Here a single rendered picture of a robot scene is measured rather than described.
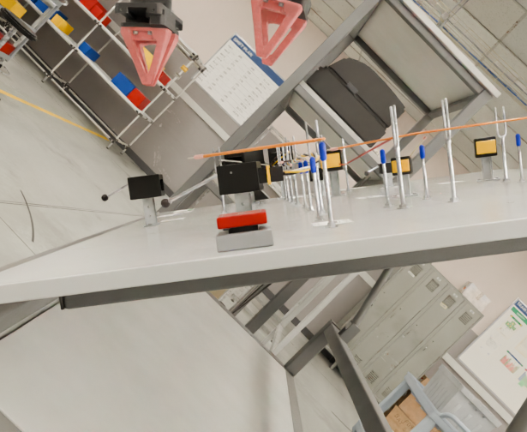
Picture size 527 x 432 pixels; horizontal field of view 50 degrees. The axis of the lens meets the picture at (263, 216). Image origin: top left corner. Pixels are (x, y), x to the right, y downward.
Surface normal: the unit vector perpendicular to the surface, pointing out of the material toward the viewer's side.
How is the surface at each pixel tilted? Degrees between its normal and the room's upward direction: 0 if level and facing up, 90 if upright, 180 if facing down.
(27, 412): 0
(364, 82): 90
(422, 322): 90
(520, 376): 89
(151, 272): 90
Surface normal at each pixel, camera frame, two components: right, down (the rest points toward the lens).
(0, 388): 0.70, -0.71
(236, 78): -0.09, -0.03
